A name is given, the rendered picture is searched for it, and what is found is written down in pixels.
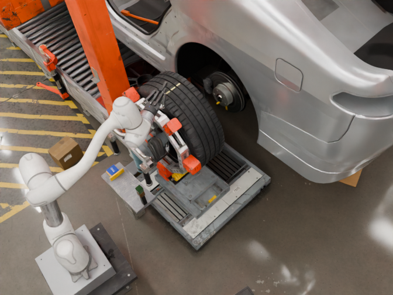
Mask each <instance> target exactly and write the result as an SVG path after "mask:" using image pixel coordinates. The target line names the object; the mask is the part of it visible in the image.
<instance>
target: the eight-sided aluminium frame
mask: <svg viewBox="0 0 393 295"><path fill-rule="evenodd" d="M144 99H145V98H141V99H139V100H138V101H136V102H135V103H134V104H135V105H136V106H137V108H138V109H140V110H141V111H142V110H143V109H144V107H145V106H146V104H144V101H143V100H144ZM156 115H157V116H158V117H159V118H158V117H156V116H155V120H154V121H155V123H156V124H157V125H158V126H159V127H160V128H161V130H162V131H163V132H164V134H165V135H166V137H167V138H168V140H169V141H170V143H171V144H172V146H173V147H174V149H175V151H176V152H177V156H178V162H179V163H176V162H174V161H173V160H171V159H170V158H169V157H168V156H165V157H164V159H165V160H166V161H168V162H169V164H170V165H169V164H168V163H166V162H165V161H164V160H163V159H161V160H160V161H159V162H160V163H161V164H162V165H163V166H164V167H166V168H167V169H168V171H170V172H171V173H180V174H185V173H186V172H187V170H186V169H184V168H183V163H182V161H183V160H184V159H186V158H187V157H188V156H189V152H188V151H189V150H188V147H187V145H186V143H184V141H183V140H182V138H181V137H180V135H179V134H178V132H177V131H176V132H175V133H173V135H174V137H175V138H176V140H177V141H178V143H179V145H178V144H177V143H176V141H175V140H174V138H173V137H172V135H171V136H168V134H167V133H166V131H165V130H164V129H163V126H164V125H165V124H166V123H167V122H169V121H170V120H169V119H168V117H167V116H166V115H165V114H163V113H162V112H161V111H158V112H157V114H156Z"/></svg>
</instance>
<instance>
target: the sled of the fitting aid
mask: <svg viewBox="0 0 393 295"><path fill-rule="evenodd" d="M205 166H206V165H205ZM206 167H207V166H206ZM207 168H208V169H209V170H211V169H210V168H209V167H207ZM211 171H212V170H211ZM212 172H213V171H212ZM213 173H214V172H213ZM214 174H216V173H214ZM216 175H217V174H216ZM217 176H218V175H217ZM154 177H155V179H156V182H158V184H159V185H161V186H162V187H163V188H164V189H165V190H166V191H167V192H168V193H169V194H170V195H172V196H173V197H174V198H175V199H176V200H177V201H178V202H179V203H180V204H181V205H182V206H183V207H184V208H185V209H186V210H187V211H188V212H189V213H190V214H192V215H193V216H194V217H195V218H196V219H198V218H200V217H201V216H202V215H203V214H204V213H206V212H207V210H209V209H210V208H211V207H212V206H213V205H214V204H216V203H217V202H218V201H219V200H220V199H221V198H222V197H223V196H224V195H225V194H227V193H228V192H229V191H230V185H228V183H227V182H225V181H224V180H223V179H221V178H220V177H219V176H218V181H216V182H215V183H214V184H213V185H212V186H210V188H208V189H207V190H206V191H205V192H204V193H202V194H201V195H200V196H199V197H198V198H197V199H196V200H194V201H193V202H192V203H191V204H190V203H189V202H188V201H187V200H186V199H185V198H184V197H183V196H182V195H181V194H180V193H179V192H177V191H176V190H175V189H174V188H173V187H172V186H171V185H170V184H168V183H167V182H166V181H165V180H164V179H163V178H162V177H161V176H160V175H159V174H158V173H157V174H156V175H155V176H154Z"/></svg>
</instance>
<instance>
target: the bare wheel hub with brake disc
mask: <svg viewBox="0 0 393 295"><path fill-rule="evenodd" d="M209 78H210V79H211V80H212V81H213V92H212V95H213V96H214V98H215V99H216V94H220V95H221V96H222V97H223V101H222V102H220V103H219V104H220V105H221V106H222V107H223V108H224V109H226V106H227V111H229V112H232V113H238V112H240V111H241V110H242V109H243V107H244V98H243V94H242V92H241V90H240V88H239V87H238V85H237V84H236V83H235V82H234V81H233V80H232V79H231V78H230V77H229V76H228V75H226V74H225V73H222V72H215V73H213V74H212V75H211V76H210V77H209ZM216 100H217V99H216ZM217 102H219V101H218V100H217Z"/></svg>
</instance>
